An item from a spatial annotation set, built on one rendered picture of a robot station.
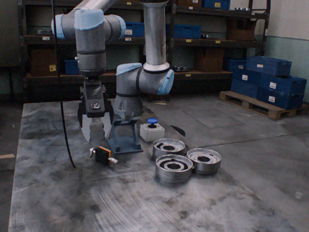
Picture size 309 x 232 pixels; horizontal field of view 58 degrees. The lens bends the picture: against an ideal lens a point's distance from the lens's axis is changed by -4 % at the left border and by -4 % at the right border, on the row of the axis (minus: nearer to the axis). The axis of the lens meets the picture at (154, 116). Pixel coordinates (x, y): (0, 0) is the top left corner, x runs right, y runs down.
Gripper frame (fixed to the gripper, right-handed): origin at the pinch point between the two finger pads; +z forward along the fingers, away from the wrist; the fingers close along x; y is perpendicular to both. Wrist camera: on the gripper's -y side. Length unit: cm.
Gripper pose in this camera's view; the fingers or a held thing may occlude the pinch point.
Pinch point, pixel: (97, 138)
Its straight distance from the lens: 85.1
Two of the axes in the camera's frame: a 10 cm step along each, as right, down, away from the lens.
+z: -0.1, 9.3, 3.7
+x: -9.6, 1.0, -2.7
